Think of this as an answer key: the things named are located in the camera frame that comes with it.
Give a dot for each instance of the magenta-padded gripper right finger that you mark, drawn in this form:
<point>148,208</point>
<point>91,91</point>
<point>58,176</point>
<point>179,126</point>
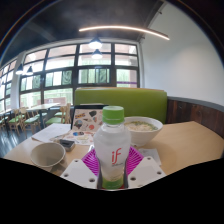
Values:
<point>146,171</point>

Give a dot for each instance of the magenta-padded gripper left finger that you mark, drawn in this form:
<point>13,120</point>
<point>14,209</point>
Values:
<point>79,173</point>

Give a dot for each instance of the clear drink bottle green cap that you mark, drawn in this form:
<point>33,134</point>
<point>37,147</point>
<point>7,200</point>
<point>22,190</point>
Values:
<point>112,146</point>

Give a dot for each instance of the small dark box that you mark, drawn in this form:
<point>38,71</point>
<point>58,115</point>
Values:
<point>67,144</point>

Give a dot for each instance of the grey mug with print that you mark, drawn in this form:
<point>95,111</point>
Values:
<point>48,155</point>

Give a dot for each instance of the colourful sticker sheet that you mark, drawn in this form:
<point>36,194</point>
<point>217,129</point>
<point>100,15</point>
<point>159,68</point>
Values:
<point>78,137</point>

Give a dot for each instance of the white bowl of noodle soup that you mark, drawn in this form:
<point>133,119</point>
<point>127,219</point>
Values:
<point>145,131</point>

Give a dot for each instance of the green upholstered bench backrest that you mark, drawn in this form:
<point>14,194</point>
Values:
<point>140,101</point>

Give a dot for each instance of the light wooden dining table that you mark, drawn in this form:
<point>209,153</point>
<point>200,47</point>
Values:
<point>41,106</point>

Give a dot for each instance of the group of wooden green-seat chairs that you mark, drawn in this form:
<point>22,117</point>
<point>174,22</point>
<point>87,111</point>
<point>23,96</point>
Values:
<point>23,120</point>

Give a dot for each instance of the group of pendant lamps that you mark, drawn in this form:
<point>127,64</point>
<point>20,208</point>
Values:
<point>95,44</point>

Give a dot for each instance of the curved ceiling light strip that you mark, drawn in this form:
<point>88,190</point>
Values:
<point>126,28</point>

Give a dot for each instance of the black-framed window wall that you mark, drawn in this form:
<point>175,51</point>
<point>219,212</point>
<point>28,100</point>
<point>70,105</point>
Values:
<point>75,66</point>

